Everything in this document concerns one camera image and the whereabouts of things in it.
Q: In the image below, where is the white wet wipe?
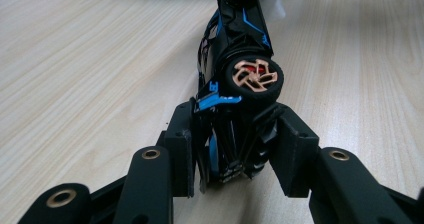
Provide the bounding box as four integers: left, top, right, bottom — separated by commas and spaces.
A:
258, 0, 288, 22

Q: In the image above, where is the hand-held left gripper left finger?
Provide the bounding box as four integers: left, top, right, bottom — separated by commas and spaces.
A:
162, 97, 197, 199

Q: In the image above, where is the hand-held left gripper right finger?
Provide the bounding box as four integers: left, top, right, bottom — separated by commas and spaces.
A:
266, 103, 322, 199

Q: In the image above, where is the blue and black toy car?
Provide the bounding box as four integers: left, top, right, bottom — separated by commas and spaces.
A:
192, 0, 286, 194

